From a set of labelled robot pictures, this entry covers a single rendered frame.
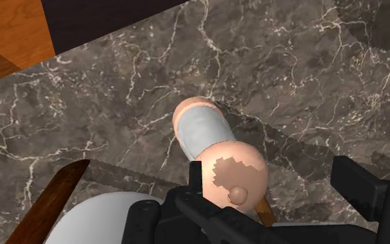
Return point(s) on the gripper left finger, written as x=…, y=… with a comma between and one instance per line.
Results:
x=211, y=216

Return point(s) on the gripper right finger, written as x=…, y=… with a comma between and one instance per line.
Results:
x=367, y=189

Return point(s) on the light brown wooden stick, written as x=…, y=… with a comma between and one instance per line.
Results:
x=266, y=213

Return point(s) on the peach figure with grey band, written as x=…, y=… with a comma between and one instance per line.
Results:
x=201, y=131

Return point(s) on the white round bowl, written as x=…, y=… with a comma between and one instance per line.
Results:
x=96, y=219

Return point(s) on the dark brown wooden utensil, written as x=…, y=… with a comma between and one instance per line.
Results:
x=51, y=202

